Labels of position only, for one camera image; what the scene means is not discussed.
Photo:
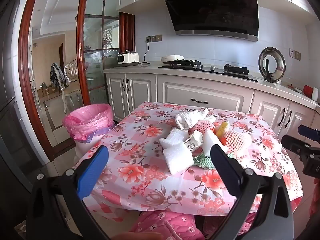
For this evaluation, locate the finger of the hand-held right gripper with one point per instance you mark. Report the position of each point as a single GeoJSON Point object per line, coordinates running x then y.
{"type": "Point", "coordinates": [308, 130]}
{"type": "Point", "coordinates": [297, 145]}

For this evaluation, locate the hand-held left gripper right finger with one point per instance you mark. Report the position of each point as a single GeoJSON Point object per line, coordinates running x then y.
{"type": "Point", "coordinates": [225, 167]}

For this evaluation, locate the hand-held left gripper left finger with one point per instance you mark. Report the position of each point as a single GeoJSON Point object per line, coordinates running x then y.
{"type": "Point", "coordinates": [92, 172]}

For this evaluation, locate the green striped cloth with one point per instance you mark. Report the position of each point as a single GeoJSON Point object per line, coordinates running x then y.
{"type": "Point", "coordinates": [202, 162]}

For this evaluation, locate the pink foam fruit net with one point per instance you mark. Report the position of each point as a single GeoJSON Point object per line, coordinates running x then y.
{"type": "Point", "coordinates": [203, 126]}
{"type": "Point", "coordinates": [237, 140]}

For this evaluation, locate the yellow sponge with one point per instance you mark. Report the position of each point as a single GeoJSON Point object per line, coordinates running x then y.
{"type": "Point", "coordinates": [222, 128]}

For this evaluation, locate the large white foam sheet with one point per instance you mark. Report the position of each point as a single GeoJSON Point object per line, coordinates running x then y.
{"type": "Point", "coordinates": [177, 160]}

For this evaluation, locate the trash bin with pink bag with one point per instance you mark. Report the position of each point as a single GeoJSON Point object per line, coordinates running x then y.
{"type": "Point", "coordinates": [85, 120]}

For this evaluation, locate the small white foam sheet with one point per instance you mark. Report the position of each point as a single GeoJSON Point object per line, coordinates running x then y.
{"type": "Point", "coordinates": [172, 137]}

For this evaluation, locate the white plastic bag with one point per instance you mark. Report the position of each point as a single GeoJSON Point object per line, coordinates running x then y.
{"type": "Point", "coordinates": [187, 120]}

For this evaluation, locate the person's right forearm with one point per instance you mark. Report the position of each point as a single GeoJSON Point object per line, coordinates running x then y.
{"type": "Point", "coordinates": [315, 202]}

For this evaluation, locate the white bottle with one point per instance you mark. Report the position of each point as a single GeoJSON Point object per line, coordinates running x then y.
{"type": "Point", "coordinates": [315, 93]}

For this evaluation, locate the white corner base cabinet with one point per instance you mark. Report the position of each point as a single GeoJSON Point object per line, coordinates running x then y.
{"type": "Point", "coordinates": [275, 110]}

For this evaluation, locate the red cup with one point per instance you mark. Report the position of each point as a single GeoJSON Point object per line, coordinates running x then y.
{"type": "Point", "coordinates": [308, 90]}

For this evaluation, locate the pink floral tablecloth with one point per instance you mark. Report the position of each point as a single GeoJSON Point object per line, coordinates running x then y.
{"type": "Point", "coordinates": [140, 155]}

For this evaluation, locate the black lid stand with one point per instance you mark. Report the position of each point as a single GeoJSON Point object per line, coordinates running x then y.
{"type": "Point", "coordinates": [267, 72]}

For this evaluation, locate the steel pot lid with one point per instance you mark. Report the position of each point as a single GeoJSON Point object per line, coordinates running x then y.
{"type": "Point", "coordinates": [276, 62]}

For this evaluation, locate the white drawer front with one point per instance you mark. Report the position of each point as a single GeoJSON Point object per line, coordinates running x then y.
{"type": "Point", "coordinates": [200, 92]}

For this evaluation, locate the person's pink quilted pants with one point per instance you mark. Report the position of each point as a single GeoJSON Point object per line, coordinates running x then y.
{"type": "Point", "coordinates": [170, 226]}

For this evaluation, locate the double-door base cabinet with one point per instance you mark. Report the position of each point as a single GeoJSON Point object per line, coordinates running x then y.
{"type": "Point", "coordinates": [135, 92]}

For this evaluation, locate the black gas stove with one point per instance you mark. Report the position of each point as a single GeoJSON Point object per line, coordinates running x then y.
{"type": "Point", "coordinates": [215, 70]}

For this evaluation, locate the white dining chair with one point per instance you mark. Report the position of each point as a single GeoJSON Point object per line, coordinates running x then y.
{"type": "Point", "coordinates": [71, 72]}

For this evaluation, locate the patterned jacket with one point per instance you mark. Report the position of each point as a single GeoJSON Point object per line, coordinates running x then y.
{"type": "Point", "coordinates": [56, 76]}

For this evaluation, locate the dark grey refrigerator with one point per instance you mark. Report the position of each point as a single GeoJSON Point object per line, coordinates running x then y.
{"type": "Point", "coordinates": [10, 105]}

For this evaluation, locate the white rice cooker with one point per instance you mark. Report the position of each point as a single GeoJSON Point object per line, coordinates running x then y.
{"type": "Point", "coordinates": [130, 58]}

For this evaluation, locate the white electric pan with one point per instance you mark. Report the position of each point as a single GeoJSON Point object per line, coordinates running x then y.
{"type": "Point", "coordinates": [171, 58]}

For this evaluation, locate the wooden glass sliding door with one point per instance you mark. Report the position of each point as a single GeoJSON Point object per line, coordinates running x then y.
{"type": "Point", "coordinates": [80, 30]}

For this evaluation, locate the black range hood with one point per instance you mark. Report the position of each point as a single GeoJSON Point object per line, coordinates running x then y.
{"type": "Point", "coordinates": [212, 10]}

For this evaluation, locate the white wall socket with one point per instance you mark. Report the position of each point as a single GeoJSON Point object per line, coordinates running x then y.
{"type": "Point", "coordinates": [291, 53]}

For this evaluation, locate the wooden door frame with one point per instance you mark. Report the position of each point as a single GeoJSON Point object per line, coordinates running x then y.
{"type": "Point", "coordinates": [25, 67]}

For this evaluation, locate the brass wall outlet panel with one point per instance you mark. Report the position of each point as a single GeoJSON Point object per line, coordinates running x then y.
{"type": "Point", "coordinates": [156, 38]}

